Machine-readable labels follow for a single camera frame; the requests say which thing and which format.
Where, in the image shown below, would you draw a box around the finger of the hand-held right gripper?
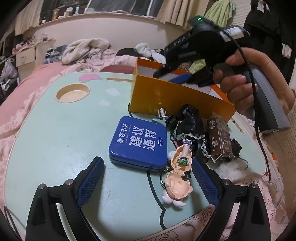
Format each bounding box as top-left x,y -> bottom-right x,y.
153,61 -> 179,79
169,66 -> 215,88

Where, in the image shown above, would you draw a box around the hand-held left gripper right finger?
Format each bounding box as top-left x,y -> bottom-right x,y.
191,159 -> 271,241

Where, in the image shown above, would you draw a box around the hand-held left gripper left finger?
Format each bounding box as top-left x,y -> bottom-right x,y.
25,156 -> 105,241

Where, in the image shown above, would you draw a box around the orange cardboard box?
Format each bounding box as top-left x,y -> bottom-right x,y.
128,58 -> 236,122

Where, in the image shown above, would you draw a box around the peach doll figure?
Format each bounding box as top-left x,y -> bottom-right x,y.
161,138 -> 193,208

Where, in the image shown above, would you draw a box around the white fluffy ball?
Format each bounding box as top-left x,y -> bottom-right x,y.
215,160 -> 249,179

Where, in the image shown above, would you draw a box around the brown carton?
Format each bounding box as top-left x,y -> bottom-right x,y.
206,116 -> 234,163

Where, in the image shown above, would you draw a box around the black scrunchie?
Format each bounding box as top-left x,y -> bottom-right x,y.
230,138 -> 242,161

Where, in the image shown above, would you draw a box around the blue tin box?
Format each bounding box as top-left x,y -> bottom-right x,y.
108,115 -> 167,172

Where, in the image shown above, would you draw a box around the person's right forearm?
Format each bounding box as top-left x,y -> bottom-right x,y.
259,102 -> 296,223

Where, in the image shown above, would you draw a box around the green cartoon desktop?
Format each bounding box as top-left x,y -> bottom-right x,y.
3,72 -> 266,234

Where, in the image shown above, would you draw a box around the person's right hand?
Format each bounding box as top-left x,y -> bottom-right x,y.
212,47 -> 296,115

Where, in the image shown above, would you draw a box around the white clothes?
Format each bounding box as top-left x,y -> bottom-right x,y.
134,43 -> 167,64

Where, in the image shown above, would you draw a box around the green hanging garment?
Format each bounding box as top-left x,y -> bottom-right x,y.
209,0 -> 236,26

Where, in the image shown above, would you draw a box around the beige curtain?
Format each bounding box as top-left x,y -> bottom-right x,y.
156,0 -> 213,28

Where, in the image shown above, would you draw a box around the black clothes pile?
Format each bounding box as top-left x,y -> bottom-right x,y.
116,47 -> 148,58

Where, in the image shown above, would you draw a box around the light floral quilt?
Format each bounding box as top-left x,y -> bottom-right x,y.
87,49 -> 148,72

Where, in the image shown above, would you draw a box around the black hanging garment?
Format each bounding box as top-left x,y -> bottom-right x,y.
244,0 -> 296,81

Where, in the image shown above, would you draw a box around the pink bed sheet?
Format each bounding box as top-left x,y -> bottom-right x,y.
18,61 -> 74,93

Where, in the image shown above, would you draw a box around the white drawer cabinet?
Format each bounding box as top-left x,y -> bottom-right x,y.
15,38 -> 56,67

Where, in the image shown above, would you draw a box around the grey bag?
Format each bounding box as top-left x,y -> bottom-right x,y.
0,59 -> 19,81

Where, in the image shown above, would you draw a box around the cream curtain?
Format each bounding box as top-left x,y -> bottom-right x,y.
14,0 -> 44,35

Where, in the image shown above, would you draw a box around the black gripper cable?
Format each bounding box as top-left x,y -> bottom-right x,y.
218,27 -> 272,181

